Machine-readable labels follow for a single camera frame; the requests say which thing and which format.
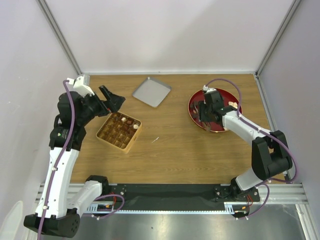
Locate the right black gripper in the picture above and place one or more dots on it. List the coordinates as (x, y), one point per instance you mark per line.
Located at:
(202, 105)

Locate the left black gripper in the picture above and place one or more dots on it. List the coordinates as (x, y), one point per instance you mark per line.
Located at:
(115, 101)

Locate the brown metal tongs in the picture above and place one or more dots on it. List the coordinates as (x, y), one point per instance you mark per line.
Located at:
(196, 115)

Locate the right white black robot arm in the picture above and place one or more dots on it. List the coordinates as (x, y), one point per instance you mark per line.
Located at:
(269, 150)

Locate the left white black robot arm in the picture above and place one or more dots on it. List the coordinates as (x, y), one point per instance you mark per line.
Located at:
(56, 215)

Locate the white chocolate pair right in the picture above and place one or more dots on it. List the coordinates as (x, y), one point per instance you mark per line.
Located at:
(233, 104)

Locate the gold chocolate box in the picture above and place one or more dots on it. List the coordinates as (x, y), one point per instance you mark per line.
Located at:
(117, 131)

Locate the round red plate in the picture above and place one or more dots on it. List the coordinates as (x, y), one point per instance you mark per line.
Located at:
(198, 96)

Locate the silver tin lid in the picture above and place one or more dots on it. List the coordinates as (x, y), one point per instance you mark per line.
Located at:
(152, 91)

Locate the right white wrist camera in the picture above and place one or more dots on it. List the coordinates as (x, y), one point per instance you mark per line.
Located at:
(206, 89)

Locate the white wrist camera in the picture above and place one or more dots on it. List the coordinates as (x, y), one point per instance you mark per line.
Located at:
(206, 89)
(81, 85)

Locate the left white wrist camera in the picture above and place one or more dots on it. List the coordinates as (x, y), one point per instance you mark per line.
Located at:
(81, 85)

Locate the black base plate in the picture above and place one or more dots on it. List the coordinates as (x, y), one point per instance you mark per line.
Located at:
(181, 197)

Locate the aluminium frame rail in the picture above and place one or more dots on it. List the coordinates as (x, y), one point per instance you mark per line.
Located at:
(273, 194)

